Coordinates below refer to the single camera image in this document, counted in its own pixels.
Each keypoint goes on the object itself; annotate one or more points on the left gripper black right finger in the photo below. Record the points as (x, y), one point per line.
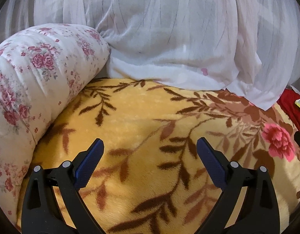
(247, 203)

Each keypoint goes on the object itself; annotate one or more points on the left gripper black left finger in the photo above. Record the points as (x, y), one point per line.
(40, 209)

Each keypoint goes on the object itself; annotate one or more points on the yellow floral fleece blanket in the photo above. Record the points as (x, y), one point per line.
(150, 179)

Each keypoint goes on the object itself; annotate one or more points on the red blanket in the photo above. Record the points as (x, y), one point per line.
(287, 103)

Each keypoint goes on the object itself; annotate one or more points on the floral white bolster pillow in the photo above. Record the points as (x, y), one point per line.
(42, 69)

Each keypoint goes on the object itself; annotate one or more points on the white sheer mosquito net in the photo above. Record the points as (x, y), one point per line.
(249, 47)

